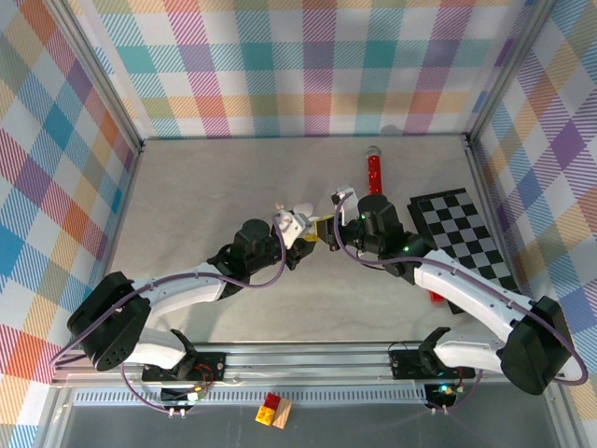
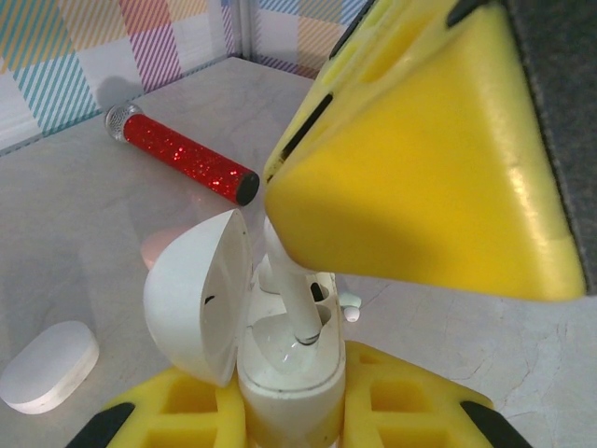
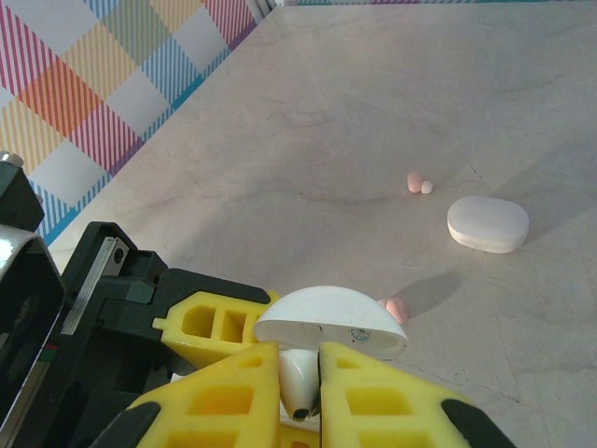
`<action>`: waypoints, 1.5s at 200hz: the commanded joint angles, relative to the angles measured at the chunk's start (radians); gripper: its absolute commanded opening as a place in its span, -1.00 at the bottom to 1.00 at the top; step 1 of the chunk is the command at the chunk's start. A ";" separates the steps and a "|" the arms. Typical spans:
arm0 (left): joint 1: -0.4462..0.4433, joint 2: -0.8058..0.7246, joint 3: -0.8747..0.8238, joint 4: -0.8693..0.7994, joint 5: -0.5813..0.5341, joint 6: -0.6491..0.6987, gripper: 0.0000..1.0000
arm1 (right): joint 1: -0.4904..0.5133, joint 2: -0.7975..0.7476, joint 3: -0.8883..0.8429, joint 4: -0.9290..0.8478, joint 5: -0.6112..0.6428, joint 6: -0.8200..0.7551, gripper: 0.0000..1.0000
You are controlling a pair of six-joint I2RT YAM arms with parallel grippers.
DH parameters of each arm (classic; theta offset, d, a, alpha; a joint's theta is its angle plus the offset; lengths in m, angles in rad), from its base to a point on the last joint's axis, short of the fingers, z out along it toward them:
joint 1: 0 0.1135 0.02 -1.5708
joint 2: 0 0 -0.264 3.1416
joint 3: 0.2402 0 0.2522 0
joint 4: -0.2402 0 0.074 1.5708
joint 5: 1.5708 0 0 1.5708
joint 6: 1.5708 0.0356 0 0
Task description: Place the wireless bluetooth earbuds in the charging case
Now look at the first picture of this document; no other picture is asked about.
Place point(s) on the black grey chessboard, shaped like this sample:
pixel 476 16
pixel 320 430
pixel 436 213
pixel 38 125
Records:
pixel 466 228

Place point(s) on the yellow building brick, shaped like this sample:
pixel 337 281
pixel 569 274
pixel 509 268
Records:
pixel 265 415

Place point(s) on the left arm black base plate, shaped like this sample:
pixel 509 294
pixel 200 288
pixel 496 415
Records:
pixel 210 368

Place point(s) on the left black controller board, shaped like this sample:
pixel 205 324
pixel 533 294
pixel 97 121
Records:
pixel 177 396

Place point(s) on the long aluminium base rail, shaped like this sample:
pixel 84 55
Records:
pixel 303 361

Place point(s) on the aluminium frame post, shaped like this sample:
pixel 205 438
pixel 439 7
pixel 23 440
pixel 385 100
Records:
pixel 508 70
pixel 100 74

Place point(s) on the square red building brick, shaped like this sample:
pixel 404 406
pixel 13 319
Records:
pixel 272 401

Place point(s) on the white oval earbud case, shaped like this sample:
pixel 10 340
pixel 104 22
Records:
pixel 305 206

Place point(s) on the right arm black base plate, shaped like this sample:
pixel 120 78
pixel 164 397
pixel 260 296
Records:
pixel 406 366

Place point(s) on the black controller board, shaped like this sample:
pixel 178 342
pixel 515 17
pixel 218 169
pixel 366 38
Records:
pixel 177 396
pixel 438 396

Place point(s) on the aluminium table side rail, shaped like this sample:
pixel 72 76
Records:
pixel 123 210
pixel 476 168

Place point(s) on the right black controller board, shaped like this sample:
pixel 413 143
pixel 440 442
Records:
pixel 438 396

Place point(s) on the red glitter toy microphone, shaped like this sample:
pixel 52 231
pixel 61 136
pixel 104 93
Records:
pixel 374 172

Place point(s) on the wooden block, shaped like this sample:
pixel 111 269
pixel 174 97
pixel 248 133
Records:
pixel 283 417

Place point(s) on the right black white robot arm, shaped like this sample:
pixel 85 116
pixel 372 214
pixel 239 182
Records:
pixel 466 289

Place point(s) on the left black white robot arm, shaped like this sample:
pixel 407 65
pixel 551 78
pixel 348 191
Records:
pixel 107 326

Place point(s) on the long red building brick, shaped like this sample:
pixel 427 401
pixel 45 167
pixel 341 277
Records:
pixel 434 297

